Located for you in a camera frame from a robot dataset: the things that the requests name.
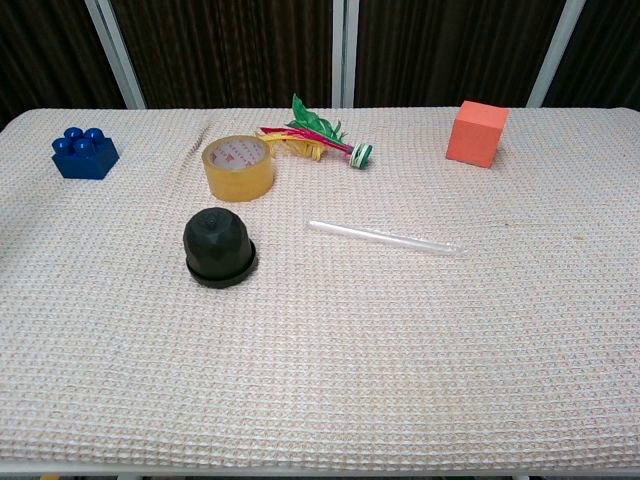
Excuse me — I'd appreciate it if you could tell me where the black faceted dice cup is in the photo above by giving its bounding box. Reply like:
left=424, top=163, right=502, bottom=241
left=183, top=206, right=254, bottom=277

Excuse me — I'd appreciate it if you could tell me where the black round tray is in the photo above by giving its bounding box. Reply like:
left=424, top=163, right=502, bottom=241
left=185, top=239, right=259, bottom=290

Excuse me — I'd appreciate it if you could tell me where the clear glass tube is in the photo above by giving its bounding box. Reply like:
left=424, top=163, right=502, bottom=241
left=306, top=219, right=467, bottom=259

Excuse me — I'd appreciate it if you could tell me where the yellow packing tape roll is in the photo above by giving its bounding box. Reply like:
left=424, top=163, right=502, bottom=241
left=201, top=134, right=277, bottom=204

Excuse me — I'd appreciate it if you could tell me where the colourful feather shuttlecock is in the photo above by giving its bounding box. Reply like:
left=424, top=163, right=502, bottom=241
left=255, top=93, right=375, bottom=170

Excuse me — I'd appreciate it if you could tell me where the beige waffle tablecloth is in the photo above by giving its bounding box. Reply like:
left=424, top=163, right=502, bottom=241
left=0, top=106, right=640, bottom=474

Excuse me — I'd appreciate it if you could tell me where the orange foam cube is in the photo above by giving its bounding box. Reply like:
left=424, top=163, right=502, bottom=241
left=445, top=100, right=510, bottom=171

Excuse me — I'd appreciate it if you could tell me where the dark brown partition panel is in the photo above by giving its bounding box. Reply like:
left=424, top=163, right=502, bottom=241
left=109, top=0, right=335, bottom=110
left=0, top=0, right=127, bottom=130
left=542, top=0, right=640, bottom=109
left=354, top=0, right=572, bottom=109

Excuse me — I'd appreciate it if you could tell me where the blue toy building block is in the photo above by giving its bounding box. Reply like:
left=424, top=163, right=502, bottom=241
left=51, top=126, right=121, bottom=181

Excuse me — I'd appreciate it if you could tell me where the grey metal partition post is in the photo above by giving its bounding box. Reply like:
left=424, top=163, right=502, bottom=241
left=525, top=0, right=587, bottom=109
left=331, top=0, right=361, bottom=109
left=83, top=0, right=148, bottom=111

